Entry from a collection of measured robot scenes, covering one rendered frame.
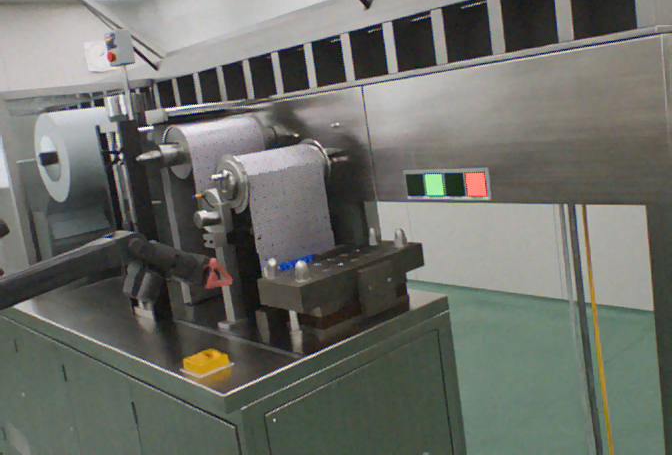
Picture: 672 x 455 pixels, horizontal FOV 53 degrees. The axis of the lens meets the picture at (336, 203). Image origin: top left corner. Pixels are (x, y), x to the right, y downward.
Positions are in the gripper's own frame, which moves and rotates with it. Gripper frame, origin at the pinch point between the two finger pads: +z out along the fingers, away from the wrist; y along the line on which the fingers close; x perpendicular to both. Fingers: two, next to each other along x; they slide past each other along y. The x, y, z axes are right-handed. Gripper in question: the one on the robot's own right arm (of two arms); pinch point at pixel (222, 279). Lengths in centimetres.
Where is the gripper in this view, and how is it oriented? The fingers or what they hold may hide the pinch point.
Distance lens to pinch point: 159.0
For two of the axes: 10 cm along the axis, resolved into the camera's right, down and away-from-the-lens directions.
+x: 2.8, -9.3, 2.3
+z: 7.0, 3.6, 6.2
